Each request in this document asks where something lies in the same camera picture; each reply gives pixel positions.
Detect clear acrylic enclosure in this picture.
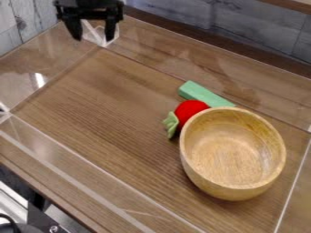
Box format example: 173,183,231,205
0,14,311,233

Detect red plush fruit green leaves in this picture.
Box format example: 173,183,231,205
163,100,209,138

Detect black metal bracket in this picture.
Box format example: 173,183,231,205
27,204,69,233

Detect black cable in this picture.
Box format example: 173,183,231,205
0,211,21,233

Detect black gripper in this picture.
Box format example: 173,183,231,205
53,0,124,41

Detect wooden bowl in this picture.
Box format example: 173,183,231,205
180,107,287,201

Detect green rectangular block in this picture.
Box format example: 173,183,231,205
179,81,236,107

